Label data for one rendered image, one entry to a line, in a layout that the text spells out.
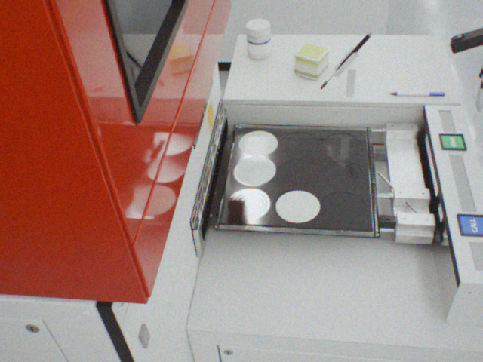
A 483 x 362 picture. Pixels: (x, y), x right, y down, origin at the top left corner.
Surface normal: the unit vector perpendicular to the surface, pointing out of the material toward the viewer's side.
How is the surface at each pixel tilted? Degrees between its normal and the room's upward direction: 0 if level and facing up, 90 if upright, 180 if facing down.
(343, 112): 90
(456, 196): 0
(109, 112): 90
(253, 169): 1
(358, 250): 0
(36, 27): 90
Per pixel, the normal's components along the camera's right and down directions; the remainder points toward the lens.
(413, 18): -0.07, -0.71
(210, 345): -0.12, 0.70
